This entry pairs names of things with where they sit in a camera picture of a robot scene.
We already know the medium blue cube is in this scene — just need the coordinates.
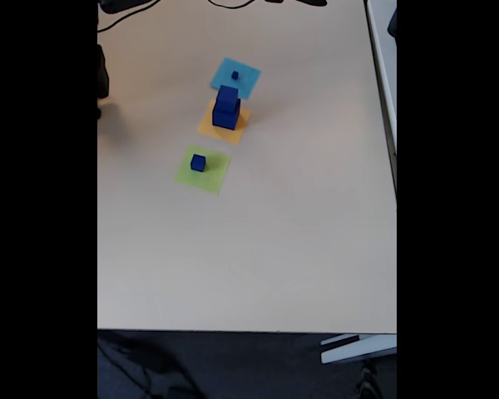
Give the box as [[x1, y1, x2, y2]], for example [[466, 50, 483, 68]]
[[215, 84, 240, 114]]

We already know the white side table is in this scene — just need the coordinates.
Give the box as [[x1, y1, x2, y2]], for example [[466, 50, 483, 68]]
[[363, 0, 398, 200]]

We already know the green paper square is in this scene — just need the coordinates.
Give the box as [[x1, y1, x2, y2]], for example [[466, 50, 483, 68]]
[[173, 141, 232, 195]]

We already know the white table foot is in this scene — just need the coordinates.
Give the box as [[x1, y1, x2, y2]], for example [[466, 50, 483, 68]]
[[319, 333, 398, 365]]

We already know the blue paper square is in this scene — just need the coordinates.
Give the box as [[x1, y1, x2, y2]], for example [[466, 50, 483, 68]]
[[210, 57, 262, 101]]

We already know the black camera box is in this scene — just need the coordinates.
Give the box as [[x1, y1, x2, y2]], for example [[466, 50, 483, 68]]
[[265, 0, 329, 7]]

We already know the orange paper square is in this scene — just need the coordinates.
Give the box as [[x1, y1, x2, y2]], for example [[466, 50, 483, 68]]
[[196, 98, 251, 146]]

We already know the large blue cube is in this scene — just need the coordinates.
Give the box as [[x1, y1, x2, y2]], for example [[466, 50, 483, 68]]
[[211, 103, 240, 131]]

